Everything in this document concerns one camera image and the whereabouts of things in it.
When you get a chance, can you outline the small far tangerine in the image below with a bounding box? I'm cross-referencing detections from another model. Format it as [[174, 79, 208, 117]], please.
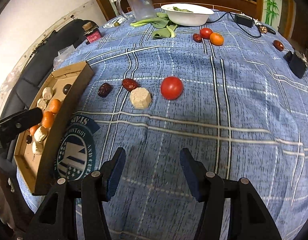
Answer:
[[209, 33, 224, 46]]

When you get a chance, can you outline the cardboard box tray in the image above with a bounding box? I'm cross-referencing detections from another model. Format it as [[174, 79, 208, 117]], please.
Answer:
[[14, 61, 94, 196]]

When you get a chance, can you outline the beige cylinder cake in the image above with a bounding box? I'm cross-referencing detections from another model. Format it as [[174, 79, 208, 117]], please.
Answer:
[[37, 98, 47, 111]]

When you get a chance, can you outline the round beige cake middle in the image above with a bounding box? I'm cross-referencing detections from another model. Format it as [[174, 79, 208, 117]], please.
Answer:
[[129, 87, 152, 109]]

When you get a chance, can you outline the green leafy vegetable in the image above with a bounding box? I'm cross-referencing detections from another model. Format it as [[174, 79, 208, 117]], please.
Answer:
[[130, 12, 178, 39]]

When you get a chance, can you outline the beige cake block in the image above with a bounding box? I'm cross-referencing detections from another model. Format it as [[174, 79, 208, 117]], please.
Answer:
[[33, 126, 48, 142], [42, 87, 53, 101]]

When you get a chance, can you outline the white bowl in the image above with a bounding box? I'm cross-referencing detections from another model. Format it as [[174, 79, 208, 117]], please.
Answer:
[[161, 3, 214, 27]]

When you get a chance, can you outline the dark purple date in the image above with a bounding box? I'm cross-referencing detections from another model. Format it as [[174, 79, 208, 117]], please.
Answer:
[[97, 82, 113, 98]]

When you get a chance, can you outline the small far red date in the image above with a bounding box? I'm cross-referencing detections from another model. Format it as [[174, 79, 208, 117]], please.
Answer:
[[193, 34, 202, 43]]

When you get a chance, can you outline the dark round date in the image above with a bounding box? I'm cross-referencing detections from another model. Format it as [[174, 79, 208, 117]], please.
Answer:
[[26, 135, 32, 144]]

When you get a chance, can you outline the black power cable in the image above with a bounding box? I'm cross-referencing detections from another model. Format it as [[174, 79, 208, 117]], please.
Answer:
[[206, 11, 277, 39]]

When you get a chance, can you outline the far right red date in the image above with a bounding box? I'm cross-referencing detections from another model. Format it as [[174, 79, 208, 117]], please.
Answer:
[[273, 40, 285, 51]]

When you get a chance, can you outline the large red date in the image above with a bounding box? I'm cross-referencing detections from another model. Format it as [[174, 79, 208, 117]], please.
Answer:
[[62, 83, 71, 95]]

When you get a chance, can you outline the clear plastic pitcher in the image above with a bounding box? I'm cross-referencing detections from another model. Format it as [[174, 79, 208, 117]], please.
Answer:
[[116, 0, 157, 22]]

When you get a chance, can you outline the white puffed cake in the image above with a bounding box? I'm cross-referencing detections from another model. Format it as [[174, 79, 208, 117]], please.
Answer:
[[32, 141, 44, 155]]

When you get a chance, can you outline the black power brick far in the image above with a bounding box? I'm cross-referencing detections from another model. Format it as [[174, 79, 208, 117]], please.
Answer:
[[234, 14, 254, 28]]

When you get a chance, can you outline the beige cake block front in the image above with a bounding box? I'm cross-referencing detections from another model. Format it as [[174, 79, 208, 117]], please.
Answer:
[[33, 126, 48, 142]]

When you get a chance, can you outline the clear plastic bag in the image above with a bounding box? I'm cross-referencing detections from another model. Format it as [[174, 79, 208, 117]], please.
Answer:
[[53, 45, 75, 70]]

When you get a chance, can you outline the blue plaid tablecloth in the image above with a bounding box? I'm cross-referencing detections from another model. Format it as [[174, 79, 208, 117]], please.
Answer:
[[16, 8, 308, 240]]

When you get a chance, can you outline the black power adapter right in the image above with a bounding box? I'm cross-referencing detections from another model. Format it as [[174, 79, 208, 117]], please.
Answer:
[[284, 50, 308, 79]]

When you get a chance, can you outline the small far tomato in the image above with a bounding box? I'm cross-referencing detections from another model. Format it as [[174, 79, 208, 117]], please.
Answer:
[[200, 28, 213, 40]]

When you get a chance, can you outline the pink black small box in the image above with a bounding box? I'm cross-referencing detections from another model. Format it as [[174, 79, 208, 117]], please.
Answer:
[[82, 21, 102, 44]]

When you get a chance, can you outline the black sofa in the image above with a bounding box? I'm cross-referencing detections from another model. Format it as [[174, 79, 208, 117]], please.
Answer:
[[0, 18, 100, 170]]

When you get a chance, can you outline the red date middle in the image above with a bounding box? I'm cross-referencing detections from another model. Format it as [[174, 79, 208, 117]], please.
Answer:
[[122, 78, 139, 92]]

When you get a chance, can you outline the large red tomato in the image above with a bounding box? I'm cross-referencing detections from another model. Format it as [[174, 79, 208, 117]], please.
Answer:
[[161, 76, 183, 100]]

